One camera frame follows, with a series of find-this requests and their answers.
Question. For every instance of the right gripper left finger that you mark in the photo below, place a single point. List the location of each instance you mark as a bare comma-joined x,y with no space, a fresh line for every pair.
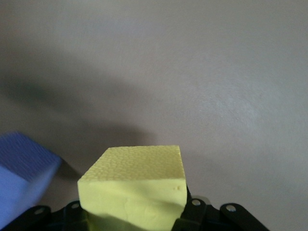
69,216

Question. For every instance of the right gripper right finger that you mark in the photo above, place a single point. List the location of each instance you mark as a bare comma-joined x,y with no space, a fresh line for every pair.
195,214

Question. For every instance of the purple foam block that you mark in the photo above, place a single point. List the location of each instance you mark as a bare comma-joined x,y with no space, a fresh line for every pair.
21,168

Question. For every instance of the yellow foam block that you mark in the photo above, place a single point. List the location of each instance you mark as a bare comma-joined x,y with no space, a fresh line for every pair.
134,168

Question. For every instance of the brown table cover sheet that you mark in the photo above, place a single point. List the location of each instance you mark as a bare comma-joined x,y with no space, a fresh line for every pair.
216,72

